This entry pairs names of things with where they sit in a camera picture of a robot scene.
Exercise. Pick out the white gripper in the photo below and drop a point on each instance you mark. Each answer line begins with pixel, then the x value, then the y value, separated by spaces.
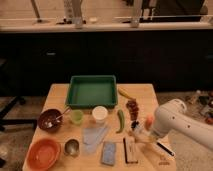
pixel 143 136

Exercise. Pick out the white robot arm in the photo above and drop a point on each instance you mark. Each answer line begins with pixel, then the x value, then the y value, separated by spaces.
pixel 171 116

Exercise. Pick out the green plastic tray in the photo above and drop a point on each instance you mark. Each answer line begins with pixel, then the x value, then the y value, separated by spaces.
pixel 89 91

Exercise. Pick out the orange fruit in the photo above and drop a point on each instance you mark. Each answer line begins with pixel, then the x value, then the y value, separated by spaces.
pixel 149 121

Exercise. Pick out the wooden block with black edge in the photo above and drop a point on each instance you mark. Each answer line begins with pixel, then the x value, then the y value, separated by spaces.
pixel 130 150

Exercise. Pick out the green chili pepper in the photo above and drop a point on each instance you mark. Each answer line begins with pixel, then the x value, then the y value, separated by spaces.
pixel 121 120

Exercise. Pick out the dark red grape bunch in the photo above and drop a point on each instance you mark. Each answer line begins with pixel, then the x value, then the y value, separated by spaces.
pixel 133 109

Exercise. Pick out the blue sponge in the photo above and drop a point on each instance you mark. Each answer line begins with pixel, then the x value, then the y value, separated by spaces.
pixel 108 153

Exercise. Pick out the white plastic cup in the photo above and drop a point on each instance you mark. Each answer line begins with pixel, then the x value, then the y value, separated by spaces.
pixel 100 113

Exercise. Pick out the yellow banana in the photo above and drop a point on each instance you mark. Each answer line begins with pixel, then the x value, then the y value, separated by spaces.
pixel 123 93

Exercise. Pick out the light blue cloth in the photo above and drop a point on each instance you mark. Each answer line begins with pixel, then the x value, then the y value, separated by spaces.
pixel 92 137

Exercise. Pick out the green plastic cup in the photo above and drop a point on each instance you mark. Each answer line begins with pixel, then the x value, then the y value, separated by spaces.
pixel 76 117

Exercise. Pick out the small metal cup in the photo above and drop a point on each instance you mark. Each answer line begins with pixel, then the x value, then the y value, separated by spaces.
pixel 71 147

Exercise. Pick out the metal spoon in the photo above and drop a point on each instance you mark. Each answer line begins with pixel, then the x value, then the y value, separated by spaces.
pixel 52 122

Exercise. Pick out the dark brown bowl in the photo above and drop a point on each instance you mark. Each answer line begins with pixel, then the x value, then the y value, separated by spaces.
pixel 46 116

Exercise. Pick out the orange plastic bowl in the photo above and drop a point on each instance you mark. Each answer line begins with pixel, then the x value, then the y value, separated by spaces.
pixel 43 154

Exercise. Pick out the black office chair base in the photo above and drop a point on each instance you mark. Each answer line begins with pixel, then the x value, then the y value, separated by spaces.
pixel 7 118

